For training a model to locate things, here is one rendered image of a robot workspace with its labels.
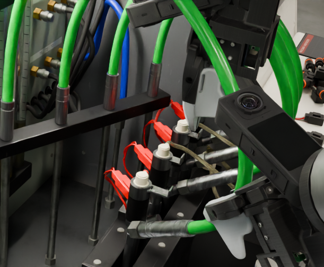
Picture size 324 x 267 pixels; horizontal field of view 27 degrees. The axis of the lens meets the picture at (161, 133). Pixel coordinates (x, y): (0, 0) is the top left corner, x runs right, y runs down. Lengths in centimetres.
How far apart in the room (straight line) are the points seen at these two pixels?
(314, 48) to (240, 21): 103
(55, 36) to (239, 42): 52
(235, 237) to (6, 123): 40
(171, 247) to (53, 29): 43
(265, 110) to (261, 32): 15
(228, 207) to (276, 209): 5
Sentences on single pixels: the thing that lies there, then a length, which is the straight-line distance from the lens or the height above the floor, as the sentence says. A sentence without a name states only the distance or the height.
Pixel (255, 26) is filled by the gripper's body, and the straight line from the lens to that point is 71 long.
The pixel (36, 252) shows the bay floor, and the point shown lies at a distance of 115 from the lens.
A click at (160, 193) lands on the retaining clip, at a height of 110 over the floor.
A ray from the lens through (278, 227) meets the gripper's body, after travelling 54.
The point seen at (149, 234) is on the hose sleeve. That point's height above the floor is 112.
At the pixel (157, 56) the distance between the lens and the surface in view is 104.
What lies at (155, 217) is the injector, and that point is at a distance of 88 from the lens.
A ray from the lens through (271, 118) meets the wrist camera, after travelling 55.
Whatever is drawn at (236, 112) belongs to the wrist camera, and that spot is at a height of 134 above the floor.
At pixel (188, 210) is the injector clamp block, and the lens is 103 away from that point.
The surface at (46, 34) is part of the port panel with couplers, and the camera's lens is 113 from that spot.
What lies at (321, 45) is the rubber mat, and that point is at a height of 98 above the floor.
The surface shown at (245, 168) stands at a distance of 62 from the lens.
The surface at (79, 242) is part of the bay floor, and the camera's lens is 118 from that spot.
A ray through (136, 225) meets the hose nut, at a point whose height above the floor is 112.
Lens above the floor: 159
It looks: 30 degrees down
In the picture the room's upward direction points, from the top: 9 degrees clockwise
